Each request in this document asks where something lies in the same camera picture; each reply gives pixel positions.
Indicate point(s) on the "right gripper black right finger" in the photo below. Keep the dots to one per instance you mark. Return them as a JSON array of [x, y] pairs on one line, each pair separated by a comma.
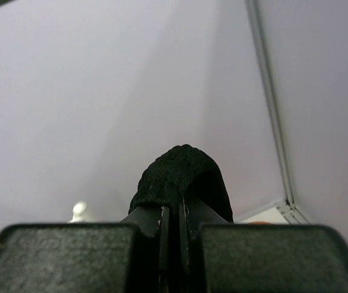
[[219, 256]]

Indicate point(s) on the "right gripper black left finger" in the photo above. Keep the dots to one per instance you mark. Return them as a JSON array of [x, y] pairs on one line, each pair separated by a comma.
[[128, 256]]

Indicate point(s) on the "black shorts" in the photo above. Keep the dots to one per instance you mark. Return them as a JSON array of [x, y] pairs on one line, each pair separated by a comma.
[[179, 173]]

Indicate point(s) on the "orange plastic laundry basket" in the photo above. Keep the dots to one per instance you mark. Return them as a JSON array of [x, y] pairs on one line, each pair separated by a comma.
[[259, 223]]

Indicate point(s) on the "metal clothes rack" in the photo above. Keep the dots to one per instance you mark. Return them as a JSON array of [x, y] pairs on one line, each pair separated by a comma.
[[81, 213]]

